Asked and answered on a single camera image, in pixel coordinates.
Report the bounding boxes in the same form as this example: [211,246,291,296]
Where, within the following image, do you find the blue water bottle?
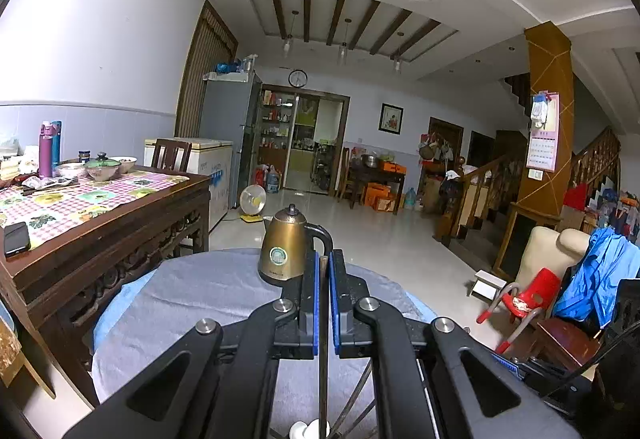
[50,120,63,166]

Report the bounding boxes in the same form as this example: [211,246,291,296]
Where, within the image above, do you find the red plastic chair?
[476,267,562,354]

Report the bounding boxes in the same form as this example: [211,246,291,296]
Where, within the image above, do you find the dark red wooden stool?
[530,316,602,371]

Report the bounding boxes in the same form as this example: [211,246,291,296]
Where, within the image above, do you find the cream armchair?
[515,225,596,316]

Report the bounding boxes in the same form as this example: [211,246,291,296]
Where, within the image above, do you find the pot with green lid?
[84,152,122,182]

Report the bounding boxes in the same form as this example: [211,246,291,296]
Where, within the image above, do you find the black kettle base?
[258,270,304,289]

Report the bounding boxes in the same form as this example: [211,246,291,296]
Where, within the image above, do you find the blue jacket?
[552,227,640,331]

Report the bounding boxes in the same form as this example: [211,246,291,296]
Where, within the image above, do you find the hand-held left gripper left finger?
[62,251,321,439]

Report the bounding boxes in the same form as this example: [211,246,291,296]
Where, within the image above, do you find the light blue tablecloth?
[92,264,167,351]

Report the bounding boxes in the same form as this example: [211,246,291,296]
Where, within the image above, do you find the wooden dining chair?
[151,139,193,172]

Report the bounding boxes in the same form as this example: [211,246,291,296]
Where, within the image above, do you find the glass shelf cabinet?
[258,84,351,196]

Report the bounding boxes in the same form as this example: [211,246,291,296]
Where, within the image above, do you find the purple water bottle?
[39,121,55,178]

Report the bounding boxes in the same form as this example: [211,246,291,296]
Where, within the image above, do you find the pink wall calendar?
[526,91,560,172]

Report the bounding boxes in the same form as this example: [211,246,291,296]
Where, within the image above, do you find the white step stool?
[468,270,503,300]

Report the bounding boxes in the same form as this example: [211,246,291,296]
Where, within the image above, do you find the checkered tablecloth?
[0,169,191,253]

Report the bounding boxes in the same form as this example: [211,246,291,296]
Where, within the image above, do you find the orange boxes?
[366,160,407,212]

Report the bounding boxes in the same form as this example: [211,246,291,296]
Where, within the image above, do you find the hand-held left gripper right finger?
[329,249,583,439]

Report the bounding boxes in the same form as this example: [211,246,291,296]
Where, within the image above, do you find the golden brown pillar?
[492,21,575,281]

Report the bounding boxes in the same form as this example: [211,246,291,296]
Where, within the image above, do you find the grey refrigerator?
[200,71,264,210]

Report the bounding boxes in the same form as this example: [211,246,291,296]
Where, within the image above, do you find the black phone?
[4,221,32,258]

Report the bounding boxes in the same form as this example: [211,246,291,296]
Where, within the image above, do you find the black cable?
[544,333,640,401]

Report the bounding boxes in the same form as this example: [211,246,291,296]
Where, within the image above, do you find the framed picture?
[378,103,405,135]

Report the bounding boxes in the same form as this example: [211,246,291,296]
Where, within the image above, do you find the wooden stair railing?
[434,126,622,242]

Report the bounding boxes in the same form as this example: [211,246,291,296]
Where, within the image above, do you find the wooden side table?
[345,159,407,216]

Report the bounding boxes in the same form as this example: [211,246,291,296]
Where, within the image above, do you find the white chest freezer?
[144,138,234,233]

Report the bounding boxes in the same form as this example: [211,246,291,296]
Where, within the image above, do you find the golden electric kettle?
[257,204,334,287]

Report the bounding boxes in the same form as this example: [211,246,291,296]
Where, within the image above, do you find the carved wooden dining table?
[0,164,212,411]

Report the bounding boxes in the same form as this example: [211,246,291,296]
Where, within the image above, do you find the brown slatted door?
[175,0,239,140]

